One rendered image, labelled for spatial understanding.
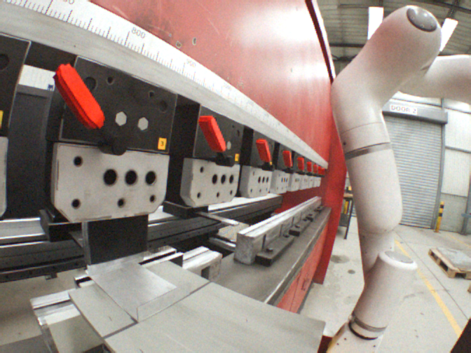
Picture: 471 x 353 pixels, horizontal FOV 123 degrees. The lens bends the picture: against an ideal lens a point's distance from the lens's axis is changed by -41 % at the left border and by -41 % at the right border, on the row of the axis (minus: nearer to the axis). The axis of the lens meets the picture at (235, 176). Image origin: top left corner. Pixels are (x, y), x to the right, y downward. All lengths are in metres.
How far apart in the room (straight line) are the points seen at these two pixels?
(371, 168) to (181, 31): 0.35
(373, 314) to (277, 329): 0.22
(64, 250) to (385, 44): 0.73
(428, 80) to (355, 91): 0.19
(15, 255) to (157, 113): 0.42
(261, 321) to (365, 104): 0.35
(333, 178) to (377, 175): 1.96
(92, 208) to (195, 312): 0.16
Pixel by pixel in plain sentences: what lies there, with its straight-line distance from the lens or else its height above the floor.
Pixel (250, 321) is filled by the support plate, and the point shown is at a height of 1.00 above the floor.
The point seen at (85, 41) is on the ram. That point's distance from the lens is 0.25.
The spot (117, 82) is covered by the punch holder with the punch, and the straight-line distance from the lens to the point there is 0.26.
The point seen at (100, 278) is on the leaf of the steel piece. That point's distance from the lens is 0.32.
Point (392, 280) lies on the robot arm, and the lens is 0.41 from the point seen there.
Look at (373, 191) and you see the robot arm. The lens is 0.36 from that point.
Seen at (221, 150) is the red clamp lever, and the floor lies 1.19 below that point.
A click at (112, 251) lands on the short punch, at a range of 0.32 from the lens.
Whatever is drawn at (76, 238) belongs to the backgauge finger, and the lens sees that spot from 0.45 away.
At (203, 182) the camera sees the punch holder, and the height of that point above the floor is 1.14.
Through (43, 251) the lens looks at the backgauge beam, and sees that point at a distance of 0.54.
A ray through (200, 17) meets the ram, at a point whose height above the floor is 1.41.
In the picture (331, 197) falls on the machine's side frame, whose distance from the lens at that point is 2.32.
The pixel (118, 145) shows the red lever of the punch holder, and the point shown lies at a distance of 0.20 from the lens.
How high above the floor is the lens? 1.17
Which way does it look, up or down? 3 degrees down
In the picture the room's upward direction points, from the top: 8 degrees clockwise
